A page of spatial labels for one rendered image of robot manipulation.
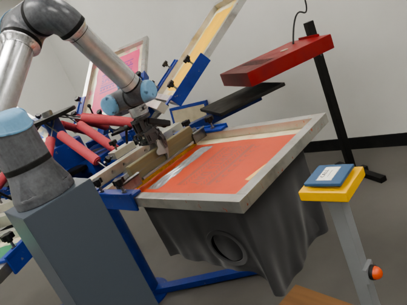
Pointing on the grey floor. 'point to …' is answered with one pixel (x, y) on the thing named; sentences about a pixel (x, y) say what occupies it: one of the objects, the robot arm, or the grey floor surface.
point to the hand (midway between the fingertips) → (165, 155)
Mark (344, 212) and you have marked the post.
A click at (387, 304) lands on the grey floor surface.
